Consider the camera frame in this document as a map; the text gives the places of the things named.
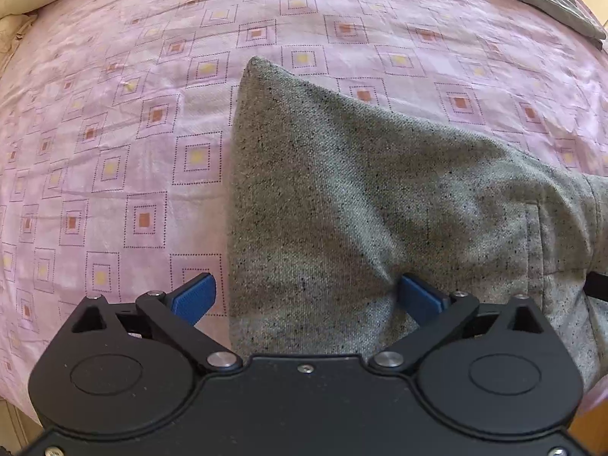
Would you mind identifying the beige pillow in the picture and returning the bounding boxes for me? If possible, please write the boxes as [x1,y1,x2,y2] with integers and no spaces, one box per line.
[0,13,38,74]

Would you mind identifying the grey speckled pants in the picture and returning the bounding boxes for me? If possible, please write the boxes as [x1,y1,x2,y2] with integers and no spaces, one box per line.
[228,58,607,386]

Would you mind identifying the pink patterned bed sheet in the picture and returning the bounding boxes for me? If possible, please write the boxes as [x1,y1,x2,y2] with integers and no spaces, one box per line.
[1,0,607,412]

